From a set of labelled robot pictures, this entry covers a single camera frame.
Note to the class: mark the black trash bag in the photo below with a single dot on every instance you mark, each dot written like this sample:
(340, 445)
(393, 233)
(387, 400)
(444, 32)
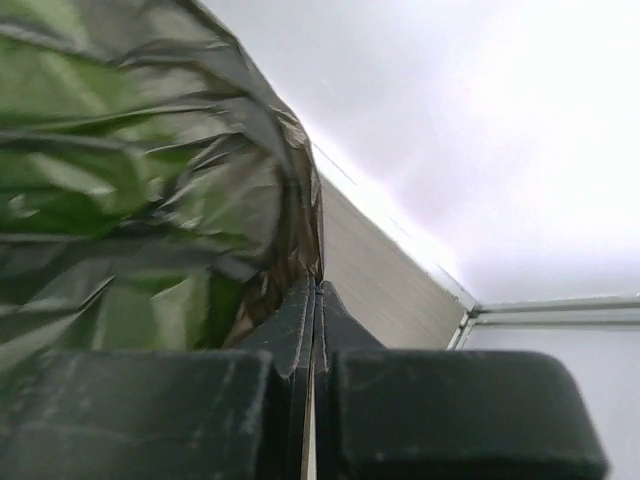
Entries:
(156, 193)

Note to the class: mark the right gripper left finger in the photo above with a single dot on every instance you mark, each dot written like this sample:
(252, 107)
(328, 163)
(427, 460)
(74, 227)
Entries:
(228, 414)

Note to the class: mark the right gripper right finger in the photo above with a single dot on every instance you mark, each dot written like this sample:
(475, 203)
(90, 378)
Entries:
(384, 413)

